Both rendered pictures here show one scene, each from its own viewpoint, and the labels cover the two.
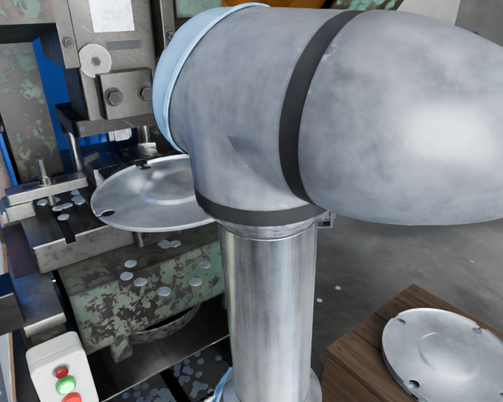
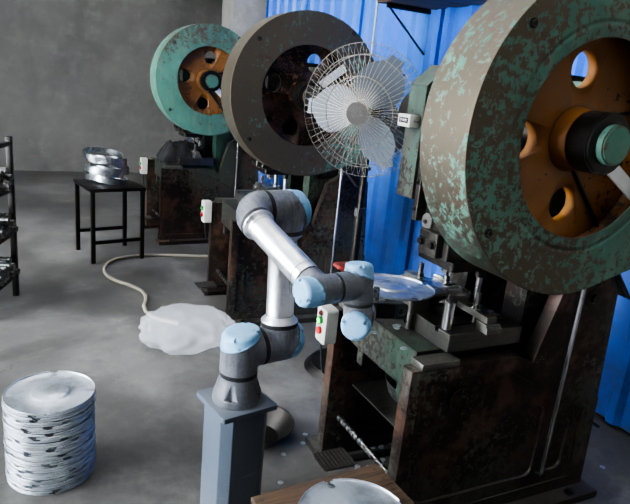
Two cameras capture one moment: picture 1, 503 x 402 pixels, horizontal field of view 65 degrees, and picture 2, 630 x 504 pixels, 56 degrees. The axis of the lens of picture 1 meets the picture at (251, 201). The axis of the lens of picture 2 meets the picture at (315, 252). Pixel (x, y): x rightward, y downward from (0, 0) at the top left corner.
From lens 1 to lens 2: 1.86 m
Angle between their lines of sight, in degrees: 90
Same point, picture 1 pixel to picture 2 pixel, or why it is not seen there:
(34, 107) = not seen: hidden behind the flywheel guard
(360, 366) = (356, 474)
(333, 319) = not seen: outside the picture
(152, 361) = (381, 403)
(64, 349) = (327, 308)
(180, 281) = (382, 345)
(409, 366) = (347, 489)
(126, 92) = (426, 241)
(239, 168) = not seen: hidden behind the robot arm
